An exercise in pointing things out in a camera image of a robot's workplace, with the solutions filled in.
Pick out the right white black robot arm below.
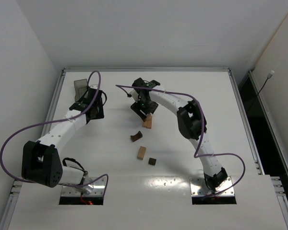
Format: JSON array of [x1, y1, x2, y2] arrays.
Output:
[[131, 78, 228, 191]]

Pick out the metal base plate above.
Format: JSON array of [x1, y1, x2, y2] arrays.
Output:
[[190, 177, 235, 198], [60, 176, 107, 197]]

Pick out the black wall cable white plug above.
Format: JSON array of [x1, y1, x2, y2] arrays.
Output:
[[246, 70, 275, 114]]

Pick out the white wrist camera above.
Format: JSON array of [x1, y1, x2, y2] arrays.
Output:
[[129, 90, 140, 102], [89, 84, 99, 90]]

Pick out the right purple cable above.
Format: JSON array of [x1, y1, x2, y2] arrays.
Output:
[[115, 84, 246, 198]]

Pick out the small dark wood cube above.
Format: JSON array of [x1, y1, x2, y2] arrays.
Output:
[[148, 158, 156, 166]]

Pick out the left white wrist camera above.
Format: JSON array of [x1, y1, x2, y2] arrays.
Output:
[[89, 84, 99, 90]]

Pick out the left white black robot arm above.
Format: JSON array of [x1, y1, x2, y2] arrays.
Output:
[[22, 88, 106, 188]]

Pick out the purple cable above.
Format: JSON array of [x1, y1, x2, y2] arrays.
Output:
[[115, 84, 246, 198], [0, 70, 109, 189]]

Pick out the grey translucent plastic bin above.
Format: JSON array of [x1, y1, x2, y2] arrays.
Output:
[[74, 79, 87, 102]]

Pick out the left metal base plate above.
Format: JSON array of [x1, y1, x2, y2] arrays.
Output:
[[60, 176, 107, 197]]

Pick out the dark wood arch block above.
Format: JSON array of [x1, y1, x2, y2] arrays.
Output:
[[130, 131, 143, 142]]

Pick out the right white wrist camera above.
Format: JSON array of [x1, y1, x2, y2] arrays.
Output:
[[129, 90, 140, 102]]

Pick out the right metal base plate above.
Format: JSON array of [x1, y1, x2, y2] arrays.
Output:
[[190, 177, 235, 198]]

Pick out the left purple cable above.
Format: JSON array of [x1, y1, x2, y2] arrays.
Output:
[[0, 70, 109, 189]]

